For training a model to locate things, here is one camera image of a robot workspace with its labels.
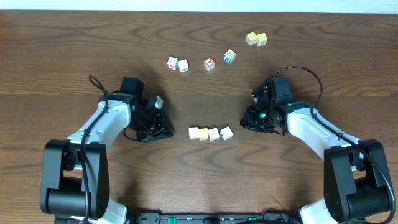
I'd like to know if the plain wooden block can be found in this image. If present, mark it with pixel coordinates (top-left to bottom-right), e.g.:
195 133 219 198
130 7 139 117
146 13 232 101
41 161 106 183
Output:
220 126 233 141

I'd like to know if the yellow number wooden block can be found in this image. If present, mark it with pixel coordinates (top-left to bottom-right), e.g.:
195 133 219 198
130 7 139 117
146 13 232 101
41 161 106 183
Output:
198 128 209 141

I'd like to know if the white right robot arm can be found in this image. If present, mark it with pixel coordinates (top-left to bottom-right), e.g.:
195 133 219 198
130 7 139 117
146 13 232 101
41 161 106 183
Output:
241 100 396 223

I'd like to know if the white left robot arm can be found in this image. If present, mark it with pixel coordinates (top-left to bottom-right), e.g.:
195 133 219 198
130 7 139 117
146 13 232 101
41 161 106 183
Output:
40 93 173 223

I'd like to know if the soccer ball wooden block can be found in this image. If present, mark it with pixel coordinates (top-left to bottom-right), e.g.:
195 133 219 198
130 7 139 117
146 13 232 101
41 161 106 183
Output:
188 127 199 139

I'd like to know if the white letter block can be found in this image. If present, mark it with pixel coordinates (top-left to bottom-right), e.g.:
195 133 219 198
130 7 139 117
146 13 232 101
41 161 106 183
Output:
177 59 189 72

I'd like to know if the blue edged block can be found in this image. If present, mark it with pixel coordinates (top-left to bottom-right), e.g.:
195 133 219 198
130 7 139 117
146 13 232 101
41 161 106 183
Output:
224 49 236 63

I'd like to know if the red A block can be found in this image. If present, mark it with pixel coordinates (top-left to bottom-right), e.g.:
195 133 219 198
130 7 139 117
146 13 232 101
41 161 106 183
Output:
204 57 216 71

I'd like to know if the pale yellow block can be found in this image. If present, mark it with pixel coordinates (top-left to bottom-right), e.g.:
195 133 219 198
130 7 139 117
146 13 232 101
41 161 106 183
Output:
246 32 258 45

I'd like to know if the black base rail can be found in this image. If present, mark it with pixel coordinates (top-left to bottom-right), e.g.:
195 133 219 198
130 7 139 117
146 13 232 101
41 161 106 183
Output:
131 211 302 224

